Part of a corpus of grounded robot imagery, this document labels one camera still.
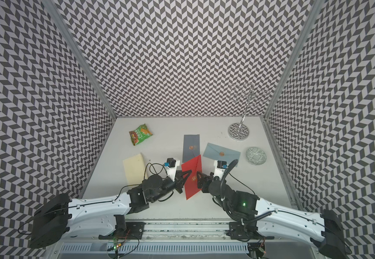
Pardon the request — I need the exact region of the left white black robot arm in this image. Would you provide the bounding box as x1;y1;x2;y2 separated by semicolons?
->
28;171;192;249

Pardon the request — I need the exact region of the red envelope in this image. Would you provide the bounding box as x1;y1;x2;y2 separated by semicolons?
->
182;155;202;200

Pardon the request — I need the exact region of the green snack bag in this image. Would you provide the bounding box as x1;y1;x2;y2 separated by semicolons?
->
129;124;153;146

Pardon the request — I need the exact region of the aluminium front rail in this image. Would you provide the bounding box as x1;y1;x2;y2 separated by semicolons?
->
53;218;322;243

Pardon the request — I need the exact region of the green patterned ceramic dish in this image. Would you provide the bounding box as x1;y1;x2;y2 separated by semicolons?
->
246;147;267;165

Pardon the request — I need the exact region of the light blue envelope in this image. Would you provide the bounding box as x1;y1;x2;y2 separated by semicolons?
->
203;143;241;165

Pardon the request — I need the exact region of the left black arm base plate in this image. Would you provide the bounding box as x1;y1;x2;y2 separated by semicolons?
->
98;215;146;240

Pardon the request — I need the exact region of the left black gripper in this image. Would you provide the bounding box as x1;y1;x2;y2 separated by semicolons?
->
150;169;192;204

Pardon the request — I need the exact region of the dark grey envelope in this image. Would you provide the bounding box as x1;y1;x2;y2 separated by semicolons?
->
182;134;200;163

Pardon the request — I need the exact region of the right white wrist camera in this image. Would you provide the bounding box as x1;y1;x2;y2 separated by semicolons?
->
213;160;228;179

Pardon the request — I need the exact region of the cream yellow envelope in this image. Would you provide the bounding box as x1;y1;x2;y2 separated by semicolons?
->
123;153;145;185

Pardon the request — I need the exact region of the chrome jewellery stand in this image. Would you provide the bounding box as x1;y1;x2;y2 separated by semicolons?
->
228;83;269;141

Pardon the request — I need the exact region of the left circuit board with wires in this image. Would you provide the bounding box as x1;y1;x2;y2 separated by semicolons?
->
106;239;141;259

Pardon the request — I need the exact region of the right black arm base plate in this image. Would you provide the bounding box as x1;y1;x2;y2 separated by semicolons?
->
226;221;274;241

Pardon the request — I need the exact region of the circuit board with wires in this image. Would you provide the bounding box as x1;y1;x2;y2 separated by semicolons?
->
106;239;141;259
243;238;266;259

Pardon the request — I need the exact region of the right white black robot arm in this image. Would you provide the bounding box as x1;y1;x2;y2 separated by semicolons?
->
196;173;352;259

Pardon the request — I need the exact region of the right circuit board with wires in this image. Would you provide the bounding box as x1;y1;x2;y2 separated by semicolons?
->
243;238;266;259

